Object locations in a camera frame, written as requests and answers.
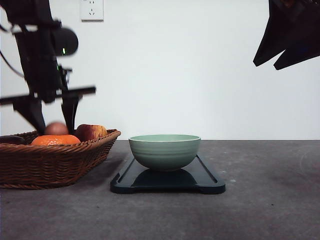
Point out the orange mandarin fruit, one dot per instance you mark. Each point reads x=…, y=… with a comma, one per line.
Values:
x=56, y=140

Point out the white wall socket left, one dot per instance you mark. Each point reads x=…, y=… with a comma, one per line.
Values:
x=91, y=11

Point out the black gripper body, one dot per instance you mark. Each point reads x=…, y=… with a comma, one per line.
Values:
x=34, y=30
x=301, y=21

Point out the brown egg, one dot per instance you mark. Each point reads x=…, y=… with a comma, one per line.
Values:
x=56, y=129

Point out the black cable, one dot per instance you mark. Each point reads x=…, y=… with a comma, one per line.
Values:
x=4, y=60

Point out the dark purple fruit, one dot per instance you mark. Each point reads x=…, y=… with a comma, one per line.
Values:
x=11, y=139

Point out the pale green ceramic bowl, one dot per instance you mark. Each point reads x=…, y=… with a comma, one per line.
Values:
x=164, y=152

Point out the red yellow apple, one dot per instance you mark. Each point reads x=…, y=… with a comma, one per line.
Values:
x=88, y=132

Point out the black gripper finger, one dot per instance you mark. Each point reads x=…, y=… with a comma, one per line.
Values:
x=32, y=112
x=274, y=40
x=297, y=55
x=69, y=107

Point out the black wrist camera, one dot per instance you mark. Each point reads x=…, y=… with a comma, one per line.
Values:
x=66, y=42

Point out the dark teal rectangular tray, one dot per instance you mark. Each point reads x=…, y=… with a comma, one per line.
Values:
x=198, y=176

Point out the brown wicker basket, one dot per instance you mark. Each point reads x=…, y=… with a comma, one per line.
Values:
x=38, y=167

